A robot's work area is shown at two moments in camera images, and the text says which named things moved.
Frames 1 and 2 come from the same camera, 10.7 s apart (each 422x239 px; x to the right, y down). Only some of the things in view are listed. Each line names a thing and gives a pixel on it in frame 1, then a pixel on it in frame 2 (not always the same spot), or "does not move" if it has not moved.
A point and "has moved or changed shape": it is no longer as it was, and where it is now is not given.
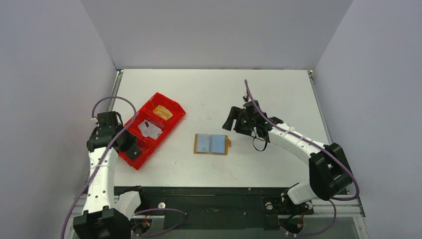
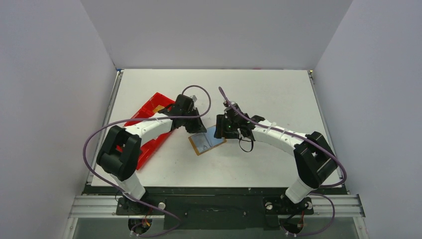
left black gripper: x=131 y=142 -> x=198 y=127
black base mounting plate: x=209 y=207 does not move
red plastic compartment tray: x=152 y=124 does not move
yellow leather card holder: x=211 y=144 has moved or changed shape
